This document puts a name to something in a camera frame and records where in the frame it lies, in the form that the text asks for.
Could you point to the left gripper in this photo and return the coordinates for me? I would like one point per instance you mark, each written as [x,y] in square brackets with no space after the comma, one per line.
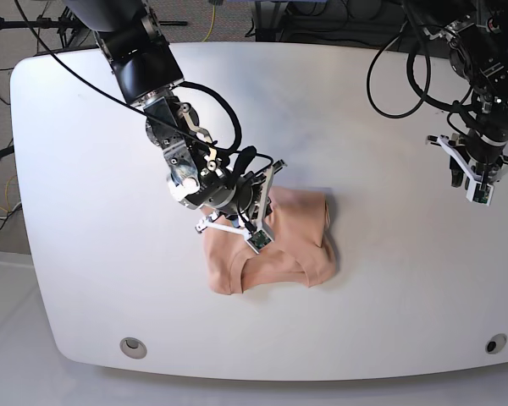
[471,158]

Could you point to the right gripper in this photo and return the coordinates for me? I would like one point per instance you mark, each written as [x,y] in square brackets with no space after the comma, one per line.
[245,210]

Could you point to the peach pink T-shirt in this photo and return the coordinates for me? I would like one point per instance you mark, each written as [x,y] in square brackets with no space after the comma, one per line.
[300,253]

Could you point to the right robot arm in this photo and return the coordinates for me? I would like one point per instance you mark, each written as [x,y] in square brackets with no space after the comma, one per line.
[200,172]

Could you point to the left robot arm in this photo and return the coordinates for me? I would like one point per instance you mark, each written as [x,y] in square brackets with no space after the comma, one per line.
[476,33]

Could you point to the black tripod stand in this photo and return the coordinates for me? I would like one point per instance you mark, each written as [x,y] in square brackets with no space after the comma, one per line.
[69,26]

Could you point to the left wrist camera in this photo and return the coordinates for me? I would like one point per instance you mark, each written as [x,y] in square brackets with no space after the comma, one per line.
[480,193]

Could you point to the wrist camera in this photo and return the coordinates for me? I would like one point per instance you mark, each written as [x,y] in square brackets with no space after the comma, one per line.
[480,193]
[260,239]

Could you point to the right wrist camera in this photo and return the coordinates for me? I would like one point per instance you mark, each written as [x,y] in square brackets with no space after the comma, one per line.
[260,239]

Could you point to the black equipment frame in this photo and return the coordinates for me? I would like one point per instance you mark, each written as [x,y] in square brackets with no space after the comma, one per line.
[369,23]

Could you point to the right table cable grommet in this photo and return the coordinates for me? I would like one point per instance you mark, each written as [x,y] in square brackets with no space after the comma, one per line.
[496,343]

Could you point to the table cable grommet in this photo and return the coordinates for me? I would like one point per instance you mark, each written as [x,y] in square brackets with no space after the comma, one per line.
[133,348]
[496,343]

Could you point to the left table cable grommet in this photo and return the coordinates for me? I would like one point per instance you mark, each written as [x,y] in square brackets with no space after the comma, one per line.
[133,348]

